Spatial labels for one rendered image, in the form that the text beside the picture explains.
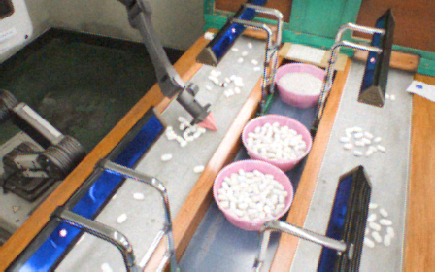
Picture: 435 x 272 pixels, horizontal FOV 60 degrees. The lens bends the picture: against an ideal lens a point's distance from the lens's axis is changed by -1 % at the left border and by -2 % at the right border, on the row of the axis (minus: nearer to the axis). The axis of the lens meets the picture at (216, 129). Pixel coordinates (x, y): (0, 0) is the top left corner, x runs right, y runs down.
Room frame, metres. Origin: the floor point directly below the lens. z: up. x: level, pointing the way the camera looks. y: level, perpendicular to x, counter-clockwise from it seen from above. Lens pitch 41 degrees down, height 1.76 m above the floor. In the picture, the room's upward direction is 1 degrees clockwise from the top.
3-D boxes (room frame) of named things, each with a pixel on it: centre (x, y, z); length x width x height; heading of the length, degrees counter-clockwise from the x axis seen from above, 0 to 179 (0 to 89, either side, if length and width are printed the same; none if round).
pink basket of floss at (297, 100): (1.49, -0.40, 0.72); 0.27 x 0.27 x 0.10
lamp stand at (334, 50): (1.26, -0.52, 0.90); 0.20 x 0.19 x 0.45; 158
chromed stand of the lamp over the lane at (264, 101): (1.41, -0.15, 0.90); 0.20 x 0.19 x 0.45; 158
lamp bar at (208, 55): (1.44, -0.08, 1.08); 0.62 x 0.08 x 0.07; 158
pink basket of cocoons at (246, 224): (0.83, -0.13, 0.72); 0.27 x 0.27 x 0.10
